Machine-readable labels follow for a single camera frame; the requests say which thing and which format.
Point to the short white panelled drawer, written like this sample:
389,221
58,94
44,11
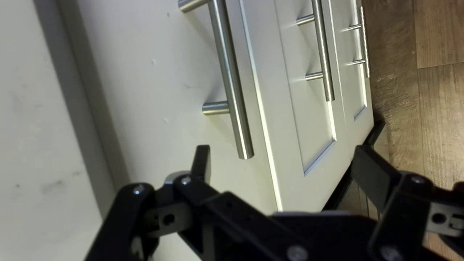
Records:
350,92

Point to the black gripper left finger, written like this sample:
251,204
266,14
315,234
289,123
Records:
160,227

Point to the tall white panelled drawer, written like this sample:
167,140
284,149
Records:
284,97

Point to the white drawer cabinet with countertop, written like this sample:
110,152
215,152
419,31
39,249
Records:
29,97

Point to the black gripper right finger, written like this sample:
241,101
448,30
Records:
406,208

